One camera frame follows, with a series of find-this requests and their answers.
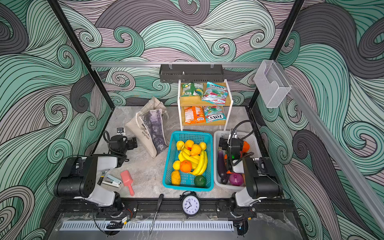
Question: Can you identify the white stapler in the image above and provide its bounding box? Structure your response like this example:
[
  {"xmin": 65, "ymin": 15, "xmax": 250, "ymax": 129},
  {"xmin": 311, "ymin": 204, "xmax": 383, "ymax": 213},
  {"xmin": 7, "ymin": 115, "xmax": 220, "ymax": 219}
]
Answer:
[{"xmin": 102, "ymin": 175, "xmax": 122, "ymax": 188}]

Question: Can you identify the green Fox's candy bag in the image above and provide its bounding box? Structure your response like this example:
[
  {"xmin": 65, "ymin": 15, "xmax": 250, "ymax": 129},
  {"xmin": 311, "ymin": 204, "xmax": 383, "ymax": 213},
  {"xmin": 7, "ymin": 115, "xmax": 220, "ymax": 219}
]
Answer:
[{"xmin": 203, "ymin": 106, "xmax": 226, "ymax": 123}]

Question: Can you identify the beige canvas tote bag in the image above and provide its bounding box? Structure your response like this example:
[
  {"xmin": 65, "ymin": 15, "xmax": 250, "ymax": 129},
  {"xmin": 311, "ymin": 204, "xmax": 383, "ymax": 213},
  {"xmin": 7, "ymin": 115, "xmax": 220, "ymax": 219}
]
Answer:
[{"xmin": 125, "ymin": 97, "xmax": 168, "ymax": 158}]

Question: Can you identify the orange fruit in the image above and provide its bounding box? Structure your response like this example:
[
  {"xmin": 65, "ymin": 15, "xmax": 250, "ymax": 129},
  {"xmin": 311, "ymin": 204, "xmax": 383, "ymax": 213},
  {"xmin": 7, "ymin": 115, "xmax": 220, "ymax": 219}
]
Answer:
[{"xmin": 180, "ymin": 160, "xmax": 193, "ymax": 173}]

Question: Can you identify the black metal wall tray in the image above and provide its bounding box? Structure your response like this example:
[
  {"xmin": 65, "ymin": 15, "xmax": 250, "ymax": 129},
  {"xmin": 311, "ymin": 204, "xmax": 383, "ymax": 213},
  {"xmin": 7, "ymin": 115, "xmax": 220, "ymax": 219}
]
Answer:
[{"xmin": 159, "ymin": 64, "xmax": 224, "ymax": 83}]

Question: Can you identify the white perforated cable duct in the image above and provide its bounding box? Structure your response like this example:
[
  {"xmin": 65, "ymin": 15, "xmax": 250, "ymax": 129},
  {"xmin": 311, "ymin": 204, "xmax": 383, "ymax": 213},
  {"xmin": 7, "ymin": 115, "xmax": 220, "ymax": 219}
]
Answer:
[{"xmin": 59, "ymin": 221, "xmax": 234, "ymax": 232}]

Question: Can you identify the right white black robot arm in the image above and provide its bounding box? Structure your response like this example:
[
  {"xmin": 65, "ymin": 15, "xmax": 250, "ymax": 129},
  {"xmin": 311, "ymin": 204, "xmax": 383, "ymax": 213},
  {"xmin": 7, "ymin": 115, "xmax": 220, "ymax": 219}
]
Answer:
[{"xmin": 215, "ymin": 137, "xmax": 283, "ymax": 211}]

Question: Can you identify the orange tangerine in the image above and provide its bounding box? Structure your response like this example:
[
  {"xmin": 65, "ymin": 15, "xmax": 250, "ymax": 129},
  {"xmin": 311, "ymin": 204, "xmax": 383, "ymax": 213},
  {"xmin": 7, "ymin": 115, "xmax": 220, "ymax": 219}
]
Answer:
[{"xmin": 242, "ymin": 141, "xmax": 250, "ymax": 153}]

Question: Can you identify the orange candy bag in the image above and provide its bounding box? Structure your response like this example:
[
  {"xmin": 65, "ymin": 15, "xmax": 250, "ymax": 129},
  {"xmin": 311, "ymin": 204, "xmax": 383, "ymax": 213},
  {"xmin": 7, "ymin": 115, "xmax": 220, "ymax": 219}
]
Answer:
[{"xmin": 184, "ymin": 107, "xmax": 206, "ymax": 125}]

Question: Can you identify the white wooden shelf rack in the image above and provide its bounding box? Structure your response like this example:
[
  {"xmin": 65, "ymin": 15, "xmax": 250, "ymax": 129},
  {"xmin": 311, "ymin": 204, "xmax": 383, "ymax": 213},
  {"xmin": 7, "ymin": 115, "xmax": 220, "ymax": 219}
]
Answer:
[{"xmin": 177, "ymin": 79, "xmax": 234, "ymax": 131}]

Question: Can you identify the teal plastic basket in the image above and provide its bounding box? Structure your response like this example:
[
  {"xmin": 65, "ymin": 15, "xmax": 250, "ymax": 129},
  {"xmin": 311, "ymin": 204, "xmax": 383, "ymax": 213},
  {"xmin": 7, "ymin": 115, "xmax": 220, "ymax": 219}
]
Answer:
[{"xmin": 163, "ymin": 131, "xmax": 214, "ymax": 192}]

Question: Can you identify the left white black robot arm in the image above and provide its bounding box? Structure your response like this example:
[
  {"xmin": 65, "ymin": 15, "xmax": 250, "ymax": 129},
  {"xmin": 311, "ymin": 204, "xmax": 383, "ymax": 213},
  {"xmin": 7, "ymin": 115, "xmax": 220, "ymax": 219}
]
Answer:
[{"xmin": 53, "ymin": 131, "xmax": 138, "ymax": 212}]

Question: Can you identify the yellow banana bunch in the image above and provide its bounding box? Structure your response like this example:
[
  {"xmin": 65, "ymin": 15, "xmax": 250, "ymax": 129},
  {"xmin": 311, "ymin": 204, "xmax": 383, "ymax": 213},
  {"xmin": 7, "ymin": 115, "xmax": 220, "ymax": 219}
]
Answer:
[
  {"xmin": 178, "ymin": 147, "xmax": 200, "ymax": 170},
  {"xmin": 191, "ymin": 151, "xmax": 208, "ymax": 176}
]

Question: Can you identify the pink plastic scoop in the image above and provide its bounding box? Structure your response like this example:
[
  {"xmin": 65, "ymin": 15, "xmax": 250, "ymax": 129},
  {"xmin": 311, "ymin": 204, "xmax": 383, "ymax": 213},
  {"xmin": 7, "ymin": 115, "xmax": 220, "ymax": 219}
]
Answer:
[{"xmin": 120, "ymin": 170, "xmax": 135, "ymax": 197}]

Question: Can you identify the clear plastic wall holder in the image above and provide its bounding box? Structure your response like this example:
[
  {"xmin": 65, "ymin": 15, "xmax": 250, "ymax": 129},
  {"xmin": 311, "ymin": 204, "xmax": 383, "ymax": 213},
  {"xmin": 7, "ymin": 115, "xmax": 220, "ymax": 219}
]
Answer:
[{"xmin": 254, "ymin": 60, "xmax": 292, "ymax": 109}]

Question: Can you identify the small yellow lemon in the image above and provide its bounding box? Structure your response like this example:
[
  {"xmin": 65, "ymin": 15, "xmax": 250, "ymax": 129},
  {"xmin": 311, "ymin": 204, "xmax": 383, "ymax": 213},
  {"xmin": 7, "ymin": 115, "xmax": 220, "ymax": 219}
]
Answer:
[{"xmin": 199, "ymin": 142, "xmax": 207, "ymax": 151}]

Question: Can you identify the red green candy bag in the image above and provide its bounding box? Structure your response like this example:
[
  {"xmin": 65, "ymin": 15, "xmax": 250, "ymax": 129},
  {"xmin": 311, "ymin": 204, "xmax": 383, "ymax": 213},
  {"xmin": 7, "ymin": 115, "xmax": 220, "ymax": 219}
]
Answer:
[{"xmin": 202, "ymin": 82, "xmax": 228, "ymax": 106}]

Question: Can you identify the yellow orange mango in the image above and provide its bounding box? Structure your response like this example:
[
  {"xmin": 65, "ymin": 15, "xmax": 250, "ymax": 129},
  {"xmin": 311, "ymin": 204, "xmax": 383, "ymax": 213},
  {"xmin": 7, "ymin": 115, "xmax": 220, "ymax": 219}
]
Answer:
[
  {"xmin": 185, "ymin": 140, "xmax": 195, "ymax": 150},
  {"xmin": 190, "ymin": 144, "xmax": 202, "ymax": 157}
]

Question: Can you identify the green yellow snack bag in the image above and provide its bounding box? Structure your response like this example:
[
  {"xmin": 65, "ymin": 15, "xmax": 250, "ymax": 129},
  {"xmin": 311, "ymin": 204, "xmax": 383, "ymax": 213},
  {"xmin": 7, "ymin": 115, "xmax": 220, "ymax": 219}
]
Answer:
[{"xmin": 181, "ymin": 83, "xmax": 204, "ymax": 98}]

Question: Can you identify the purple onion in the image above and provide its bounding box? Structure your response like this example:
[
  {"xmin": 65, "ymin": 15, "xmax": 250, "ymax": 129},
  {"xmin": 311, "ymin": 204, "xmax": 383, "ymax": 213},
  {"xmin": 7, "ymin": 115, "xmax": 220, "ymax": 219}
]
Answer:
[{"xmin": 229, "ymin": 173, "xmax": 244, "ymax": 187}]

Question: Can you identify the purple eggplant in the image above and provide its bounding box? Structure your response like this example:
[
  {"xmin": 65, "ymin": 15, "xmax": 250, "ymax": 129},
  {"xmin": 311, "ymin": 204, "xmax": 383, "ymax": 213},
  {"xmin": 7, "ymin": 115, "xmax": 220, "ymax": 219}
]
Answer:
[{"xmin": 217, "ymin": 150, "xmax": 229, "ymax": 185}]

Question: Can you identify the white plastic basket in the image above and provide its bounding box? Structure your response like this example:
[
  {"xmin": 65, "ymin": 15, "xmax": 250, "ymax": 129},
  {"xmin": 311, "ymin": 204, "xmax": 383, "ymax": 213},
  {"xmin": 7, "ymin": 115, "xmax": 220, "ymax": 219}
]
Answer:
[{"xmin": 212, "ymin": 130, "xmax": 268, "ymax": 193}]

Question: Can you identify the black alarm clock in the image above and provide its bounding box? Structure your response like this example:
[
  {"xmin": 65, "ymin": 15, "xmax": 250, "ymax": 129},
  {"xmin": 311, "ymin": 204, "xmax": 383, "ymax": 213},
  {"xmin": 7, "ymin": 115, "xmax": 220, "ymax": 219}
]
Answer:
[{"xmin": 180, "ymin": 191, "xmax": 202, "ymax": 219}]

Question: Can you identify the black handled screwdriver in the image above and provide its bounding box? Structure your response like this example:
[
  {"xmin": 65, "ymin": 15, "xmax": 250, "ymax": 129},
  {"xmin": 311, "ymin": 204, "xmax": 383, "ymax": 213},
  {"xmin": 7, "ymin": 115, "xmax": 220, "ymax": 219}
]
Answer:
[{"xmin": 149, "ymin": 194, "xmax": 164, "ymax": 234}]

